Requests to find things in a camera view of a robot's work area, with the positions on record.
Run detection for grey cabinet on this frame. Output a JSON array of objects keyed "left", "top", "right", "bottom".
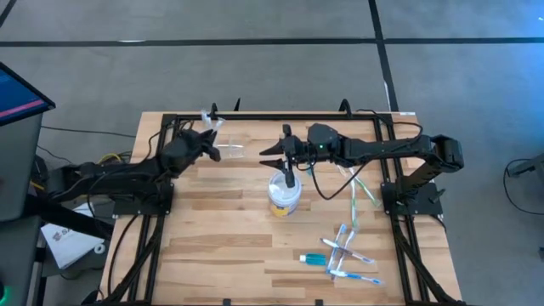
[{"left": 0, "top": 112, "right": 44, "bottom": 222}]

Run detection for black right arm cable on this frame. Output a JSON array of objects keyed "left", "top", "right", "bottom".
[{"left": 308, "top": 160, "right": 371, "bottom": 201}]

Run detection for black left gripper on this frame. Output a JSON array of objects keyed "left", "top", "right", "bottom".
[{"left": 185, "top": 128, "right": 223, "bottom": 164}]

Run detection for white printed booklet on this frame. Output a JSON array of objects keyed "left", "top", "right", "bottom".
[{"left": 40, "top": 201, "right": 106, "bottom": 269}]

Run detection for monitor with blue screen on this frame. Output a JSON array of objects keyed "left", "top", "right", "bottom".
[{"left": 0, "top": 62, "right": 56, "bottom": 128}]

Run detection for yellow cable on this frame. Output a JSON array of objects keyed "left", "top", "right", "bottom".
[{"left": 29, "top": 151, "right": 124, "bottom": 191}]

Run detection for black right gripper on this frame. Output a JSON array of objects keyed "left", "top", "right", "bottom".
[{"left": 259, "top": 123, "right": 314, "bottom": 190}]

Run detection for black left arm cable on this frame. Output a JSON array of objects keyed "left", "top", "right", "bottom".
[{"left": 146, "top": 118, "right": 196, "bottom": 161}]

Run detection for black cable over frame corner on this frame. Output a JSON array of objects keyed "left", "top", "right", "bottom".
[{"left": 356, "top": 109, "right": 424, "bottom": 138}]

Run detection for black cable beside table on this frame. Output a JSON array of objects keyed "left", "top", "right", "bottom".
[{"left": 106, "top": 212, "right": 141, "bottom": 298}]

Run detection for thin black floor cable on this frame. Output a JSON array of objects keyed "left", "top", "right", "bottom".
[
  {"left": 41, "top": 125, "right": 137, "bottom": 139},
  {"left": 503, "top": 159, "right": 544, "bottom": 216}
]

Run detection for dark grey box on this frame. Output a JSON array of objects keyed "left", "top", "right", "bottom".
[{"left": 0, "top": 216, "right": 43, "bottom": 306}]

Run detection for grey stand leg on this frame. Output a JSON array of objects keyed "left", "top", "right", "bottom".
[{"left": 507, "top": 153, "right": 544, "bottom": 178}]

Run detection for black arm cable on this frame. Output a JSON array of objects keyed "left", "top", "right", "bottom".
[
  {"left": 146, "top": 118, "right": 196, "bottom": 161},
  {"left": 308, "top": 160, "right": 371, "bottom": 201}
]

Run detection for clear plastic toothbrush package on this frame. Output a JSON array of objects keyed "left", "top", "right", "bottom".
[{"left": 212, "top": 133, "right": 247, "bottom": 159}]

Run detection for black stand beam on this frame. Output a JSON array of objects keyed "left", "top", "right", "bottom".
[{"left": 25, "top": 195, "right": 115, "bottom": 240}]

